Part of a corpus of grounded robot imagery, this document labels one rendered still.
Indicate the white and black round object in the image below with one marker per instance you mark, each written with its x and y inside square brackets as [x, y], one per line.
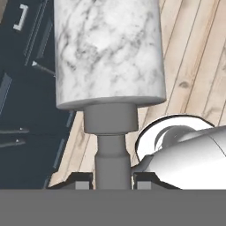
[188, 159]

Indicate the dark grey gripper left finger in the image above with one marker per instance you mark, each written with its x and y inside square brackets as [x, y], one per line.
[79, 181]

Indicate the white marble soap dispenser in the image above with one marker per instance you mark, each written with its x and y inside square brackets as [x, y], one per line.
[109, 53]

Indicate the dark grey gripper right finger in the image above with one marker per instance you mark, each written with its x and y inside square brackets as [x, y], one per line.
[145, 180]

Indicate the dark navy cupboard run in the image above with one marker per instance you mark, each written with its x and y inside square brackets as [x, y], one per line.
[26, 103]

